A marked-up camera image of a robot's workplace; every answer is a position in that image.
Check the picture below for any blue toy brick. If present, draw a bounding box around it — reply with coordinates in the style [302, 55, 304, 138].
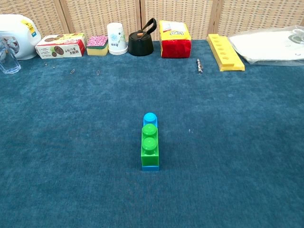
[142, 112, 160, 172]

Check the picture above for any green toy brick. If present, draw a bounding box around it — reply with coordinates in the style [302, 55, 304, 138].
[141, 123, 160, 166]

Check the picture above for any red yellow snack bag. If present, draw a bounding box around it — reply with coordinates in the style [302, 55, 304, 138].
[159, 20, 192, 59]

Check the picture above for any white paper cup stack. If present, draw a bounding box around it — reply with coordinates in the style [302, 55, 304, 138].
[106, 22, 128, 56]

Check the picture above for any pink yellow sponge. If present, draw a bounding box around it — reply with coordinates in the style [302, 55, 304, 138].
[86, 34, 110, 57]

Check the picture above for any yellow tray with holes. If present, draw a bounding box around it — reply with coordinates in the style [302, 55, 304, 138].
[206, 33, 246, 72]

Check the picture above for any woven folding screen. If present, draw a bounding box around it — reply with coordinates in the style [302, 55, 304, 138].
[0, 0, 304, 41]

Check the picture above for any cookie box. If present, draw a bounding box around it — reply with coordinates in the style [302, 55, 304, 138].
[35, 33, 88, 60]

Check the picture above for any clear bag with white paper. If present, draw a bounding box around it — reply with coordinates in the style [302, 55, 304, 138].
[227, 25, 304, 67]

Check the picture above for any white rounded appliance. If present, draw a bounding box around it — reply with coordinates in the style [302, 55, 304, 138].
[0, 14, 42, 61]

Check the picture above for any clear glass cup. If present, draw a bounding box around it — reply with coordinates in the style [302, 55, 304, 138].
[0, 37, 22, 75]

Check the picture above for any black lid with handle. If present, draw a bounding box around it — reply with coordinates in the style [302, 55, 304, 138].
[128, 18, 158, 57]

